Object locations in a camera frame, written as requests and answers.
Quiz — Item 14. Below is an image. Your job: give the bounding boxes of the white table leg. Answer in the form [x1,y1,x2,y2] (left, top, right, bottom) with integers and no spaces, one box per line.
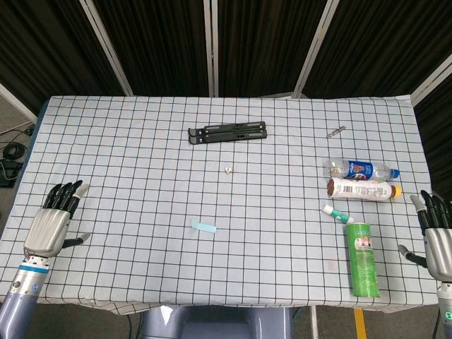
[309,306,319,339]

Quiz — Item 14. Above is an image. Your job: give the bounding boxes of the white bottle with yellow cap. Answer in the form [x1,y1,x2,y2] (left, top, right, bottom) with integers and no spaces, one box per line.
[326,177,403,203]

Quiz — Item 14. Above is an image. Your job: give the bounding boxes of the light blue paper strip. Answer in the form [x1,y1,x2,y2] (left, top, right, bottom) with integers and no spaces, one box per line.
[191,218,218,235]

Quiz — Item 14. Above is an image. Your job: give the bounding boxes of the black power adapter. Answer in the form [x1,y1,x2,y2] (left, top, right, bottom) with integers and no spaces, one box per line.
[0,158,24,188]

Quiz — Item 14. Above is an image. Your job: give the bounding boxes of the black folding laptop stand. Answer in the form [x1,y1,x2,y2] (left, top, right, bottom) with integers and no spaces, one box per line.
[187,121,268,145]

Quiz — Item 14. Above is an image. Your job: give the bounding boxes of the white and green tube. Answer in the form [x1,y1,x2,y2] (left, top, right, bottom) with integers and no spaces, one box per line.
[321,203,355,224]

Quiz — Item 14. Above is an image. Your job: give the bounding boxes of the black folding divider screen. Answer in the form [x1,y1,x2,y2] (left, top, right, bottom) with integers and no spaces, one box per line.
[0,0,452,194]

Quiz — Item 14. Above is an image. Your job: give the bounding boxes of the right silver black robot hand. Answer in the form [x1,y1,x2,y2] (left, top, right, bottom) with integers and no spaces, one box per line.
[398,189,452,283]

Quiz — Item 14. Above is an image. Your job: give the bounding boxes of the light blue checked tablecloth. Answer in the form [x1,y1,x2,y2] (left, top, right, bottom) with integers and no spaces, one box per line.
[0,93,442,316]

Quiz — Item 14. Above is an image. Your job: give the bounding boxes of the grey-blue robot torso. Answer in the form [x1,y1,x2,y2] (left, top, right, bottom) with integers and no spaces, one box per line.
[141,305,296,339]

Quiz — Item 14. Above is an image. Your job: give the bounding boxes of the green cylindrical can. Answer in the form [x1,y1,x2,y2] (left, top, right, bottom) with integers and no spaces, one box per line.
[345,221,381,298]

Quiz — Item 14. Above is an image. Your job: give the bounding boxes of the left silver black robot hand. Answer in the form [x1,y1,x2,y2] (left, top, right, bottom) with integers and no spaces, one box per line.
[23,179,92,258]

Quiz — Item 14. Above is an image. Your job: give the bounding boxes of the coiled black floor cable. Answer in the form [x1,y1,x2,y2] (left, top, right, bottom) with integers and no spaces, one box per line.
[1,143,28,160]

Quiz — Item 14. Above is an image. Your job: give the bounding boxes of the clear Pepsi plastic bottle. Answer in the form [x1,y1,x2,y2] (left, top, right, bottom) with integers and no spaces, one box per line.
[324,157,401,183]

